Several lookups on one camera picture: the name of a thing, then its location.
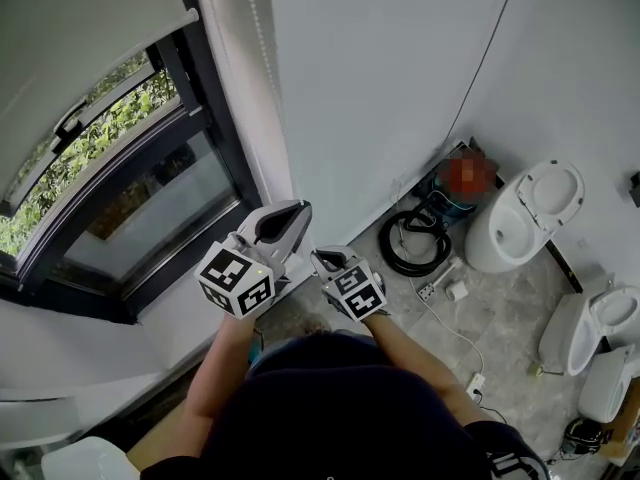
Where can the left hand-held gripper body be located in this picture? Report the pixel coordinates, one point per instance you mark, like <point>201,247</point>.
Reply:
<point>230,278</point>

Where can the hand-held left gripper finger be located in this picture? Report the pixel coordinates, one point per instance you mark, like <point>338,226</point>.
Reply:
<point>297,240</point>
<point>250,223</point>

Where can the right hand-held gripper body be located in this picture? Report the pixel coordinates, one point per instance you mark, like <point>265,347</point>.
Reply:
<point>357,293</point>

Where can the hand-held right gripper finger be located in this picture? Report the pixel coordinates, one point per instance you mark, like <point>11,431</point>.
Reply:
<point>350,254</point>
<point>322,274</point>

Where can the white roller blind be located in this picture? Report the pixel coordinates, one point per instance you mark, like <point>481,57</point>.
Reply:
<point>75,43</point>

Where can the person's right forearm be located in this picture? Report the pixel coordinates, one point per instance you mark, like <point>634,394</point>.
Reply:
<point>415,368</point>

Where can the person's left forearm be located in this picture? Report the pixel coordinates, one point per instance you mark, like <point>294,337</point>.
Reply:
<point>220,378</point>

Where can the person's shoe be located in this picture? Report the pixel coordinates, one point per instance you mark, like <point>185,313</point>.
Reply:
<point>317,324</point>

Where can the white power strip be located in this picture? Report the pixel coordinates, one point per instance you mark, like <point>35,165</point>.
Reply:
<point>426,291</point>

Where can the teal cloth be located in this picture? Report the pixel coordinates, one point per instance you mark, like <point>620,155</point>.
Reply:
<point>256,350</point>

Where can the white toilet brush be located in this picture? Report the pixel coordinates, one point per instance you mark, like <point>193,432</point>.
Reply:
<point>446,272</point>

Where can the person's jeans leg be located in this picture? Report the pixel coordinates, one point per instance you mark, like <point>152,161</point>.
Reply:
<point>270,363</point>

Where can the black framed window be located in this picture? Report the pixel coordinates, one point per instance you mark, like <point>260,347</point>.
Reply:
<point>210,118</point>

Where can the person's dark shirt torso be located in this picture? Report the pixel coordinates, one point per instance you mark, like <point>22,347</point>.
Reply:
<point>340,418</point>

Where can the red and blue vacuum cleaner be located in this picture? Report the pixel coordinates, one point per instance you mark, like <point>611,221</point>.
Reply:
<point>465,178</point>

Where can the white egg-shaped toilet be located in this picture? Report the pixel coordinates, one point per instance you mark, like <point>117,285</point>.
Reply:
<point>495,248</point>

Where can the white plug adapter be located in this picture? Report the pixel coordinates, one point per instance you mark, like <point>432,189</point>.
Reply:
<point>477,384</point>

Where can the white floor toilet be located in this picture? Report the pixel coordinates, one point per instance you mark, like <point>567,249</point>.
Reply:
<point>605,388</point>
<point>575,333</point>

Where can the black and white helmet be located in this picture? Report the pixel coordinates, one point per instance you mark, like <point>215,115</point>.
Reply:
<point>582,435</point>

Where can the black wall holder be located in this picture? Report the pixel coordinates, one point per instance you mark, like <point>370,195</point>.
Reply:
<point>635,185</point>

